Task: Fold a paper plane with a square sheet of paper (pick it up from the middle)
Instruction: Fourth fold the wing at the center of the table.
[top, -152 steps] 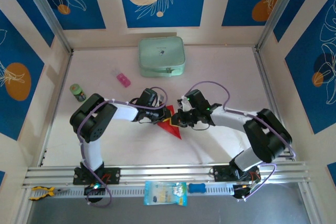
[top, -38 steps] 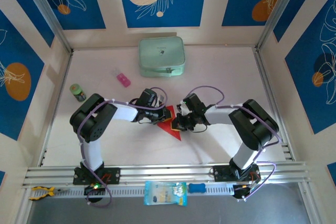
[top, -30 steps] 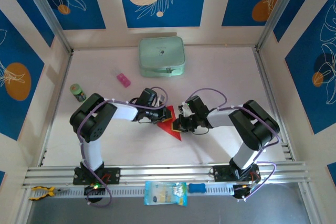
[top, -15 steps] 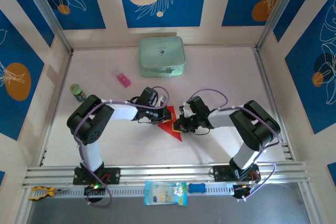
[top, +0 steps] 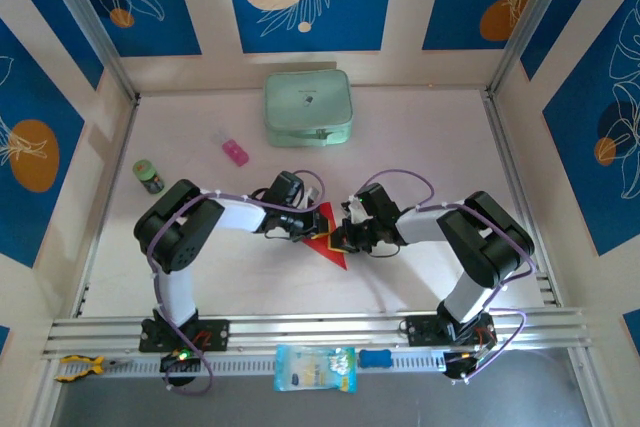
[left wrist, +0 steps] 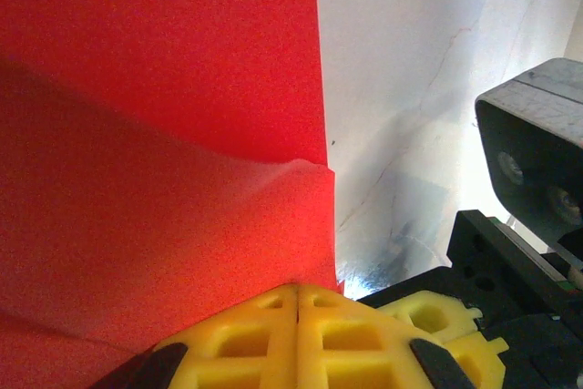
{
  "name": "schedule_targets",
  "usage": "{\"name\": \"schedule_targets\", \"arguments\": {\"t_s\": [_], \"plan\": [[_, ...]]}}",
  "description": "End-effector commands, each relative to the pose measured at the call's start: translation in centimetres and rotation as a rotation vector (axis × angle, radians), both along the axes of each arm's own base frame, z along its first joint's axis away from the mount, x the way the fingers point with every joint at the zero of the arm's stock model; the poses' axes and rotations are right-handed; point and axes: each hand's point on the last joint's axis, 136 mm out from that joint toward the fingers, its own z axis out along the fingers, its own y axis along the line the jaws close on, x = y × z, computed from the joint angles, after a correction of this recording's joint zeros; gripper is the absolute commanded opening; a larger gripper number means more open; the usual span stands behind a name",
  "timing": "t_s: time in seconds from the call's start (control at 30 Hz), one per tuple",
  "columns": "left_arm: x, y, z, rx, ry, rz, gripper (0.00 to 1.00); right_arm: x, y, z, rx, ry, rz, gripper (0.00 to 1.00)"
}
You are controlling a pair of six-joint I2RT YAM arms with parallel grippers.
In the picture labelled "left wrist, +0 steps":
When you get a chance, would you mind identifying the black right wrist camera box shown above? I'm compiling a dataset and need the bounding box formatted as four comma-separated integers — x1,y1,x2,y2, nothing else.
473,58,583,267

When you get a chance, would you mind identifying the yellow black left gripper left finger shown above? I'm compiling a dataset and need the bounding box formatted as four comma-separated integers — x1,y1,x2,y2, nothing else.
90,282,300,389

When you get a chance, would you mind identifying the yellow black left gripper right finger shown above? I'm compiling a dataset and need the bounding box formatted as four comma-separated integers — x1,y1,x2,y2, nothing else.
296,282,478,389

